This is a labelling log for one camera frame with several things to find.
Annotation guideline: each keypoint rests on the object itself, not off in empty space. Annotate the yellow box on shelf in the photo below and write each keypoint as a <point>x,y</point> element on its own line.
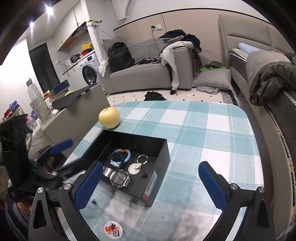
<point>87,46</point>

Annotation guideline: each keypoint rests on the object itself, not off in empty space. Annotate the light blue pillow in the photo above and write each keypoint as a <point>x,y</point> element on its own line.
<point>248,49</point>

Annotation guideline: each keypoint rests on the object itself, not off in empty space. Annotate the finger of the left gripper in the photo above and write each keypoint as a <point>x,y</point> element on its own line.
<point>64,172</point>
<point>61,146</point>

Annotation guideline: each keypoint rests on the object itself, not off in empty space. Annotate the black cardboard box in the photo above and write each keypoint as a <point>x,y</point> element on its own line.
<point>145,185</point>

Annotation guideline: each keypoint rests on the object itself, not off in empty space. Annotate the beige padded headboard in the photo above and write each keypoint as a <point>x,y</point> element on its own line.
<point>239,29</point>

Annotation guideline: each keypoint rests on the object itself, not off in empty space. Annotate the silver metal wristwatch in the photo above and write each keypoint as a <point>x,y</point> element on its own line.
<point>118,178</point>

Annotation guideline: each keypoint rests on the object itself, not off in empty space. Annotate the dark green jacket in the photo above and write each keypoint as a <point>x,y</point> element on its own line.
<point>271,80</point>

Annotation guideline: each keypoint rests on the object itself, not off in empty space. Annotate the yellow apple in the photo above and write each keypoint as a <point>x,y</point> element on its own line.
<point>109,118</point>

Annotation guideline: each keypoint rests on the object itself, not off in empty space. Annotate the silver ring white keychain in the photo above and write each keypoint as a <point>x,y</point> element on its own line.
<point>134,168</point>

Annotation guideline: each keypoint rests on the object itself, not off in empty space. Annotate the grey floor cushion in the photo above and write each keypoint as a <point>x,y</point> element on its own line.
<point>215,78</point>

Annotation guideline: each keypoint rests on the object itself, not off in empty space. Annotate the blue book box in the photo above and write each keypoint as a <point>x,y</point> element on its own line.
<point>62,87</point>

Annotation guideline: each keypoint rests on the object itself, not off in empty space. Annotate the black backpack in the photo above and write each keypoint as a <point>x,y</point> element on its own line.
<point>119,57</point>

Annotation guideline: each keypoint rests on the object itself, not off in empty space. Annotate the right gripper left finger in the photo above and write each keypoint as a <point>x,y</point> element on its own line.
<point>85,184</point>

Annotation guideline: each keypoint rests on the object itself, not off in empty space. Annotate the light blue bangle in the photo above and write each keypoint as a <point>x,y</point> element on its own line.
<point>119,157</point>

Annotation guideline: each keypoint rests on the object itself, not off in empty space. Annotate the round white red badge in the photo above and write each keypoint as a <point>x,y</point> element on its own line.
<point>113,230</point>

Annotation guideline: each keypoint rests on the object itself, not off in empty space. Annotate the grey blanket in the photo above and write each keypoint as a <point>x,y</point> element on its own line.
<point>258,59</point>

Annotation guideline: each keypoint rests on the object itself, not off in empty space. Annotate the pile of clothes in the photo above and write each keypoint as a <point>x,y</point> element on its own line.
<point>177,55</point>

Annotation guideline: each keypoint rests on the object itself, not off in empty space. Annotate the grey sofa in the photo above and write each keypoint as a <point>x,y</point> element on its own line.
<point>137,77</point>

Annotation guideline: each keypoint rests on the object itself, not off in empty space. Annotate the dark door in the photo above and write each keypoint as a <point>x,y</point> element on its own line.
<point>44,68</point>

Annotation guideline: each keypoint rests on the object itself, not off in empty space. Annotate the checkered teal tablecloth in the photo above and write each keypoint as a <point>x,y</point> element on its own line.
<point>220,134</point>

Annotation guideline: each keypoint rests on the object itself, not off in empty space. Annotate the wall power socket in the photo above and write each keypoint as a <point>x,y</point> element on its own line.
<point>156,27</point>

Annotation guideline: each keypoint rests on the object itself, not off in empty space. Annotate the black flat pad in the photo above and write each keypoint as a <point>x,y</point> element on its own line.
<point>69,99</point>

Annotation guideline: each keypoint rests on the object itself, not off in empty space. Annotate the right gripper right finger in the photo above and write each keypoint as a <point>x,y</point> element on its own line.
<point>215,184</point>

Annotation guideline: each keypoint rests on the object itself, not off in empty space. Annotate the clear plastic water bottle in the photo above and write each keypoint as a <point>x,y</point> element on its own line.
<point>38,103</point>

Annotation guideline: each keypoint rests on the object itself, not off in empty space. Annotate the grey side cabinet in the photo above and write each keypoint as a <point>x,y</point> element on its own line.
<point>75,121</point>

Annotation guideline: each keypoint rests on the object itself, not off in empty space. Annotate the green cloth item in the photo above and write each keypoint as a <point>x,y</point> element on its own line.
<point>212,65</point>

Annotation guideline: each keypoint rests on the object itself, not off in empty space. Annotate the black cloth on floor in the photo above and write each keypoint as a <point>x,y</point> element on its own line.
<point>153,96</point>

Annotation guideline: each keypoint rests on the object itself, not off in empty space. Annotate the white washing machine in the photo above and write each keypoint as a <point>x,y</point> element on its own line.
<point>88,67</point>

